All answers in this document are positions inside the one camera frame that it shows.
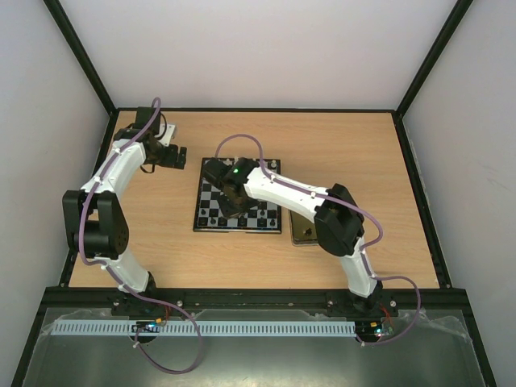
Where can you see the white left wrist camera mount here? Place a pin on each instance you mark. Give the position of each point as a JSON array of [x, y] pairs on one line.
[[166, 134]]

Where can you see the white slotted cable duct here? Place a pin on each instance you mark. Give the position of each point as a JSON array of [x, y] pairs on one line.
[[79, 327]]

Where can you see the black aluminium frame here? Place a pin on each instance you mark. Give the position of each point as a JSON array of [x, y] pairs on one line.
[[331, 70]]

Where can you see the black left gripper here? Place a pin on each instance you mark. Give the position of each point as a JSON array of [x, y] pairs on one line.
[[171, 159]]

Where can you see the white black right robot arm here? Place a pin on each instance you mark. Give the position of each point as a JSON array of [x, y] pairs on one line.
[[338, 222]]

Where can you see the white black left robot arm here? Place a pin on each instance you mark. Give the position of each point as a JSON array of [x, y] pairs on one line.
[[95, 225]]

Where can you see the black and grey chessboard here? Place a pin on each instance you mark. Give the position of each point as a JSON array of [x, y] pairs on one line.
[[265, 217]]

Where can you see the black mounting rail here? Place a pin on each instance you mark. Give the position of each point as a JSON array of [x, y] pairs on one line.
[[334, 303]]

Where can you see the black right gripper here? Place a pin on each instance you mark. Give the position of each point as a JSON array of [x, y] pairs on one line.
[[233, 206]]

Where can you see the gold metal tin tray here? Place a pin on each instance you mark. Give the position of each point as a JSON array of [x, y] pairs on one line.
[[298, 224]]

